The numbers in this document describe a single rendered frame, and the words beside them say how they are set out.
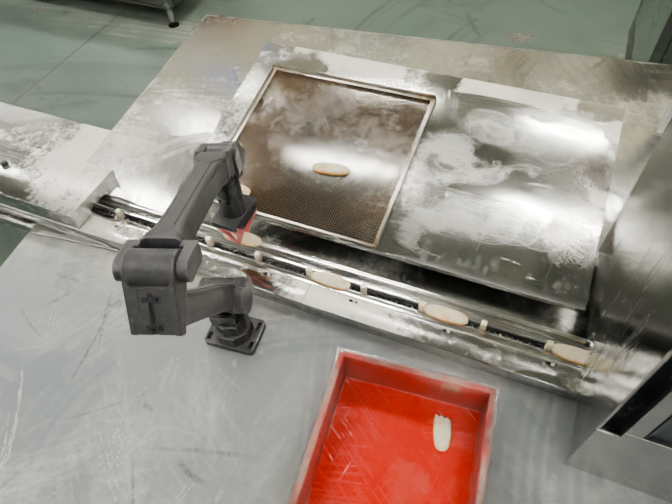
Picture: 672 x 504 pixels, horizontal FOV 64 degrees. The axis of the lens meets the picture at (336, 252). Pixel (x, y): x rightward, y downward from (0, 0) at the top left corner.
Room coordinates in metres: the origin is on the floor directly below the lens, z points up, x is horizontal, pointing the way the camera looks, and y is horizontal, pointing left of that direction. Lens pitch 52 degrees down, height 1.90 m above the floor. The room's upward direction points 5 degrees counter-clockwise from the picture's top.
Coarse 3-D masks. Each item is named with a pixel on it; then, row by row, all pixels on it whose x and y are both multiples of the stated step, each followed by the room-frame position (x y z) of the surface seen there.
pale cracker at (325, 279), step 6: (312, 276) 0.74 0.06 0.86; (318, 276) 0.74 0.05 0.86; (324, 276) 0.74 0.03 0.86; (330, 276) 0.73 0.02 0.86; (336, 276) 0.73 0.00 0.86; (318, 282) 0.72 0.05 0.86; (324, 282) 0.72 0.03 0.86; (330, 282) 0.72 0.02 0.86; (336, 282) 0.72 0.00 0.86; (342, 282) 0.71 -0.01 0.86; (348, 282) 0.72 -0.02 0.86; (336, 288) 0.70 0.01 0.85; (342, 288) 0.70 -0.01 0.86; (348, 288) 0.70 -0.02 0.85
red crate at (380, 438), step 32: (352, 384) 0.47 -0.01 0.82; (352, 416) 0.40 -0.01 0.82; (384, 416) 0.40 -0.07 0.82; (416, 416) 0.39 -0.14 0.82; (448, 416) 0.39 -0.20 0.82; (480, 416) 0.38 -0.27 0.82; (352, 448) 0.34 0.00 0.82; (384, 448) 0.33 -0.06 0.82; (416, 448) 0.33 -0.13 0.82; (448, 448) 0.32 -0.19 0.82; (320, 480) 0.28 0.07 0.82; (352, 480) 0.28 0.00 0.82; (384, 480) 0.27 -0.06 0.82; (416, 480) 0.27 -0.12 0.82; (448, 480) 0.27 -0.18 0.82
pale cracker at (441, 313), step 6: (426, 306) 0.63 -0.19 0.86; (432, 306) 0.63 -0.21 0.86; (438, 306) 0.63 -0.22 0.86; (426, 312) 0.62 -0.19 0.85; (432, 312) 0.61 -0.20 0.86; (438, 312) 0.61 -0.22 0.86; (444, 312) 0.61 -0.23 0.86; (450, 312) 0.61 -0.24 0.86; (456, 312) 0.61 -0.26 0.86; (438, 318) 0.60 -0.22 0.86; (444, 318) 0.60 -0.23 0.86; (450, 318) 0.59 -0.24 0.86; (456, 318) 0.59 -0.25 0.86; (462, 318) 0.59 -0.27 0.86; (456, 324) 0.58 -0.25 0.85; (462, 324) 0.58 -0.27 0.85
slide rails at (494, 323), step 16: (112, 208) 1.03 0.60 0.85; (128, 208) 1.02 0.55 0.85; (128, 224) 0.96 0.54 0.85; (224, 240) 0.88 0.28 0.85; (240, 256) 0.82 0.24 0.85; (272, 256) 0.82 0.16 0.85; (288, 256) 0.81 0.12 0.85; (288, 272) 0.76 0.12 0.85; (336, 272) 0.75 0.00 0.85; (368, 288) 0.70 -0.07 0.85; (384, 288) 0.69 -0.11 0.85; (384, 304) 0.65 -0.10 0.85; (432, 320) 0.60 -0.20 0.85; (480, 320) 0.59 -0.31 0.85; (496, 320) 0.58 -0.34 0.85; (496, 336) 0.55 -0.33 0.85; (528, 336) 0.54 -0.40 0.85; (544, 336) 0.54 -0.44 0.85; (544, 352) 0.50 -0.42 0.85
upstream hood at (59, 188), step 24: (0, 144) 1.25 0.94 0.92; (0, 168) 1.15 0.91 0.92; (24, 168) 1.14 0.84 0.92; (48, 168) 1.13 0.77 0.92; (72, 168) 1.12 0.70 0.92; (96, 168) 1.11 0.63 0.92; (0, 192) 1.05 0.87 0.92; (24, 192) 1.04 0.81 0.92; (48, 192) 1.04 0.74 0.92; (72, 192) 1.03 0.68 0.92; (96, 192) 1.04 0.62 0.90; (48, 216) 0.99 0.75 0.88; (72, 216) 0.95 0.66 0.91
